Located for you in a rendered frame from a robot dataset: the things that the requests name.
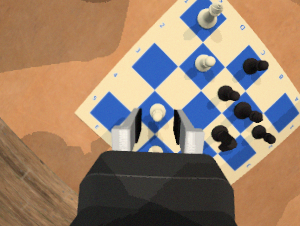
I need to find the white pawn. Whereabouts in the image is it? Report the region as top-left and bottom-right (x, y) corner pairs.
(195, 55), (216, 72)
(150, 104), (166, 122)
(148, 146), (163, 153)

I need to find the blue and cream chessboard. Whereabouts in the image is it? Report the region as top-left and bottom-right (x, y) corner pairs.
(75, 0), (300, 185)

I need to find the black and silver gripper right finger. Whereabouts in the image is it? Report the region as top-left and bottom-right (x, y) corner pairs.
(173, 109), (205, 154)

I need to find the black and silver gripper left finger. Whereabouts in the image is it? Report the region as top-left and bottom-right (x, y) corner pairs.
(111, 108), (142, 151)

